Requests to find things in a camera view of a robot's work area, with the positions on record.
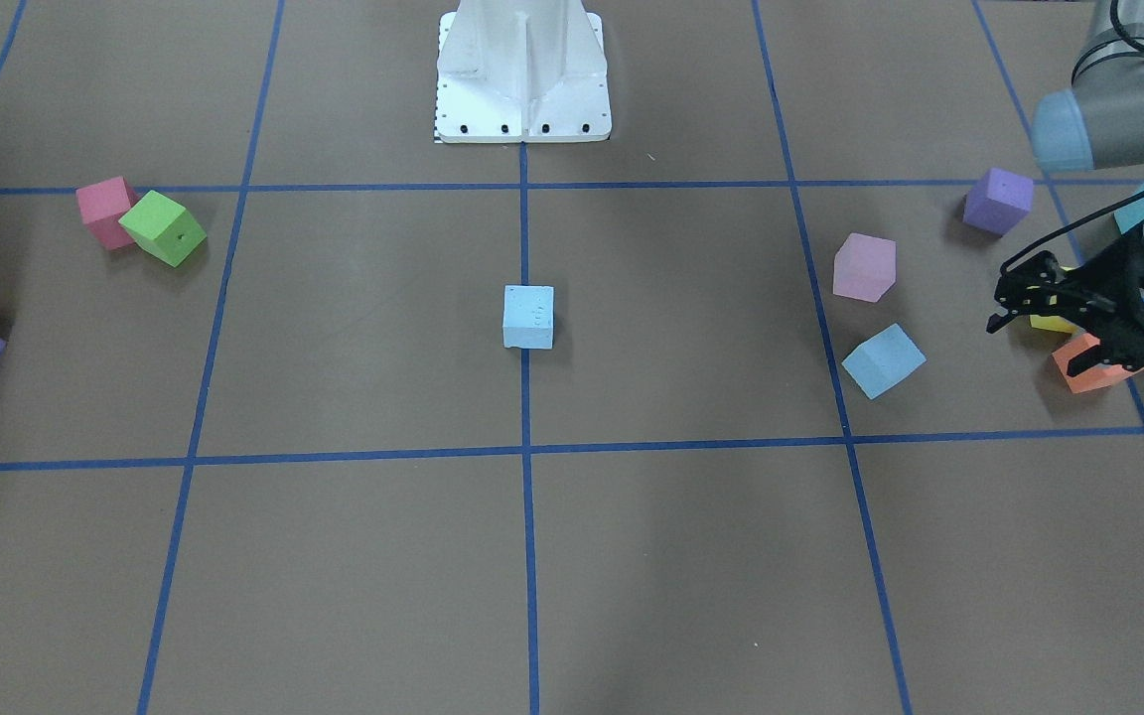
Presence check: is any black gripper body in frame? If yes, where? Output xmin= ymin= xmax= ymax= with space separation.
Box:
xmin=1077 ymin=230 xmax=1144 ymax=372

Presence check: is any light blue foam block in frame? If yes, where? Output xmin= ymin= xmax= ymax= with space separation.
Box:
xmin=841 ymin=323 xmax=927 ymax=399
xmin=502 ymin=285 xmax=555 ymax=350

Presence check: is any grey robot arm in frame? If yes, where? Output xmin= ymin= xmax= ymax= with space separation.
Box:
xmin=988 ymin=1 xmax=1144 ymax=376

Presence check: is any yellow foam block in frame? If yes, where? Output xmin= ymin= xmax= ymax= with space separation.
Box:
xmin=1028 ymin=313 xmax=1080 ymax=336

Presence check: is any orange foam block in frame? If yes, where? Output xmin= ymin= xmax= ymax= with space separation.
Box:
xmin=1052 ymin=333 xmax=1144 ymax=394

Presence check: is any light pink foam block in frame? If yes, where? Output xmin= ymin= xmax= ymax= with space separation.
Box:
xmin=832 ymin=232 xmax=898 ymax=303

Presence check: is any green foam block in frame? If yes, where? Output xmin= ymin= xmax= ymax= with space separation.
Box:
xmin=118 ymin=190 xmax=208 ymax=268

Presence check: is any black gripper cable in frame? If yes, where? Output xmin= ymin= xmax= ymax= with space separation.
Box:
xmin=1001 ymin=157 xmax=1144 ymax=275

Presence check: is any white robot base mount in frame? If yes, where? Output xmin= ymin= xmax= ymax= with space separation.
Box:
xmin=432 ymin=1 xmax=613 ymax=144

